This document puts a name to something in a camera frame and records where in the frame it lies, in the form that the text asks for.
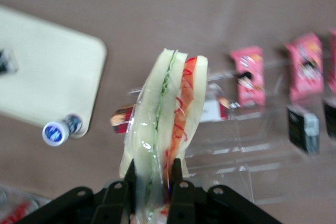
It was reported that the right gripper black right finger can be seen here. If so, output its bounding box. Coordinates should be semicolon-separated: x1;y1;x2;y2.
166;157;208;224

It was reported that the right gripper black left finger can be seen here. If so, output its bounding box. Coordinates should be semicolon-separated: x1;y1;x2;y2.
91;158;138;224

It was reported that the plastic-wrapped sandwich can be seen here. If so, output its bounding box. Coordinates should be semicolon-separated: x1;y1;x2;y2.
119;48;209;224

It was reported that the beige plastic tray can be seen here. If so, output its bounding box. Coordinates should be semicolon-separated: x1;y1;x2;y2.
0;5;108;139

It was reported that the clear acrylic stepped display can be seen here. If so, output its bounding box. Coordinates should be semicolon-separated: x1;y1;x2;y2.
127;58;336;207

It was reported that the red plaid cookie box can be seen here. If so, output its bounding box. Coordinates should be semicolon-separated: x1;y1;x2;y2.
110;84;241;134

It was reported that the blue-lidded yogurt cup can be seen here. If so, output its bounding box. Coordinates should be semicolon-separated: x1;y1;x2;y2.
41;113;85;147

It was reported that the small black snack box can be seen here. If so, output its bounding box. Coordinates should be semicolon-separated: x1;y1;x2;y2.
322;98;336;140
0;48;19;76
286;104;321;155

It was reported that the pink snack packet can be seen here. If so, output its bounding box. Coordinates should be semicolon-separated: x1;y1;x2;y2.
228;45;267;108
285;32;325;102
327;28;336;94

